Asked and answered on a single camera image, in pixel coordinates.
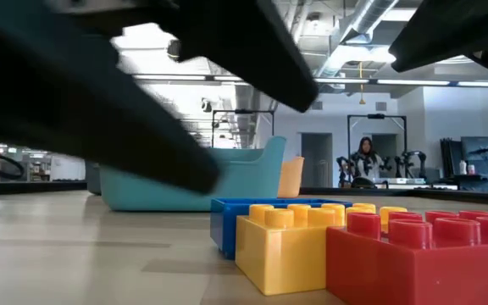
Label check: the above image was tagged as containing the overhead LED light bar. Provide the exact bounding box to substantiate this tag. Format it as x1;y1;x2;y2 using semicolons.
131;74;488;88

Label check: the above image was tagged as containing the white building column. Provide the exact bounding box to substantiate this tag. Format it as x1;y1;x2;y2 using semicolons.
50;152;87;182

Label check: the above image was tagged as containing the slate blue plastic bin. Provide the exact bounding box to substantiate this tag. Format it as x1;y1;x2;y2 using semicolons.
85;160;103;197

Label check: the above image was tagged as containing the teal plastic bin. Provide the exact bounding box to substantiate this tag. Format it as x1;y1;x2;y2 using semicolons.
99;135;288;213

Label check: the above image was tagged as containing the grey door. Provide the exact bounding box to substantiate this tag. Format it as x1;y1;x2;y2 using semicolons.
301;132;334;189

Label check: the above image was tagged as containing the person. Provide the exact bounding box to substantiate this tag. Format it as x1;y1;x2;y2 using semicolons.
351;136;387;188

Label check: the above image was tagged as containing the blue toy building block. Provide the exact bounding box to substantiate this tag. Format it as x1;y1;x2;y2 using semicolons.
209;197;354;261

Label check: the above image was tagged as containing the yellow toy building block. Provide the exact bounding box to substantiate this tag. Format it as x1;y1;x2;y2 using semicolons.
235;202;408;297

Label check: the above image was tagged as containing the red toy building block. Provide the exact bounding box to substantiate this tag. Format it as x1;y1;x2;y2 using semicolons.
325;210;488;305

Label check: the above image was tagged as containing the black overhead camera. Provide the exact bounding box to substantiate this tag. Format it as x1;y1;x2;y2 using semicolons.
166;38;182;61

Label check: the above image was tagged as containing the silver ventilation duct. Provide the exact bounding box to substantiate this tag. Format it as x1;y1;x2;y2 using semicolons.
315;0;400;81

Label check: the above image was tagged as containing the black aluminium table frame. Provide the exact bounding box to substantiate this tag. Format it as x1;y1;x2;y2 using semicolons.
0;180;488;208

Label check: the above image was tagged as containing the black background rig frame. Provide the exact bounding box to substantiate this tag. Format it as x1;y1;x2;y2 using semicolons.
347;113;408;179

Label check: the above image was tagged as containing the dark wall monitor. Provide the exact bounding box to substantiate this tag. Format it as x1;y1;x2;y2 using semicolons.
459;135;488;162

